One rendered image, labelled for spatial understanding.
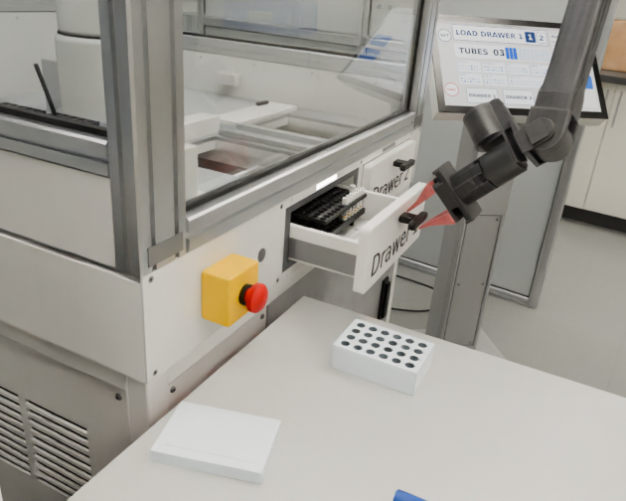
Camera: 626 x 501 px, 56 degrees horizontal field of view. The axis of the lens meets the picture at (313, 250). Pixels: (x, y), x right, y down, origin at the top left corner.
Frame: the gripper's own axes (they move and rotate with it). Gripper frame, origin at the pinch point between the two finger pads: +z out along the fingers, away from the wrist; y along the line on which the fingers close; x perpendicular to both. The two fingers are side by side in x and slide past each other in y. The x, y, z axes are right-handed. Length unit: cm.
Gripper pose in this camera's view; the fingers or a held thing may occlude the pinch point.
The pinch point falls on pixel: (416, 217)
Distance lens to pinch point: 103.6
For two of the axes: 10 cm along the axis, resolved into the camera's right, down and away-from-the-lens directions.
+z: -6.9, 4.6, 5.7
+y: -5.6, -8.3, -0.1
